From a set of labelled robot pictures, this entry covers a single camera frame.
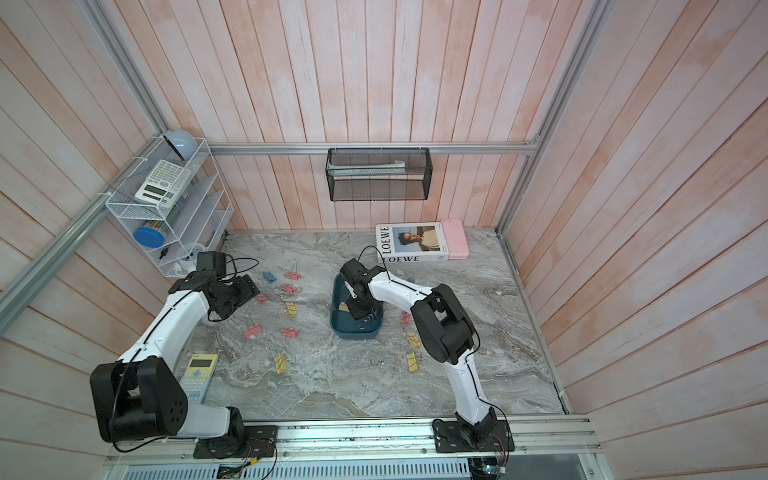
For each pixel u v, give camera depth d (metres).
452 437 0.73
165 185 0.77
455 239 1.15
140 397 0.42
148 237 0.76
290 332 0.91
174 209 0.74
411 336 0.90
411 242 1.11
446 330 0.54
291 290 1.01
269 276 1.06
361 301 0.83
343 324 0.97
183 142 0.82
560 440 0.75
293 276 1.05
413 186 1.05
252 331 0.93
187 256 0.90
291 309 0.97
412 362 0.86
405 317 0.95
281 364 0.84
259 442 0.73
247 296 0.78
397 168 0.88
